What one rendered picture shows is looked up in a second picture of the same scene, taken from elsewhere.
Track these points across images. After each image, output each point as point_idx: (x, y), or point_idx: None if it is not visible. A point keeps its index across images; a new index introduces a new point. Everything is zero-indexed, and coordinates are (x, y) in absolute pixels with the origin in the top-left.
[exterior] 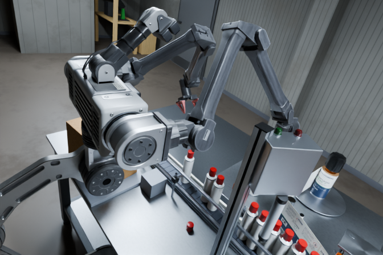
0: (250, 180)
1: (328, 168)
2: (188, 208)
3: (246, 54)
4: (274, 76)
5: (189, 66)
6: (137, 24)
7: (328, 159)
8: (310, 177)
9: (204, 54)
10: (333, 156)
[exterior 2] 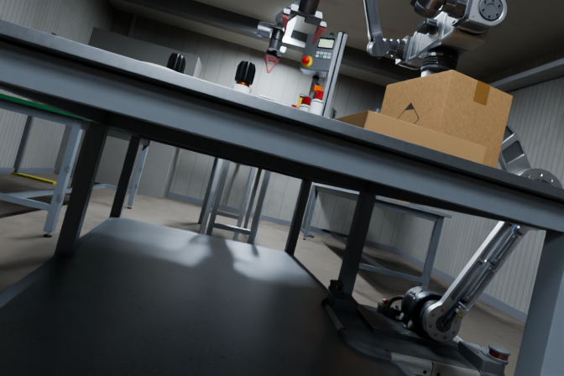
0: None
1: (181, 73)
2: None
3: None
4: None
5: None
6: None
7: (181, 63)
8: None
9: None
10: (184, 57)
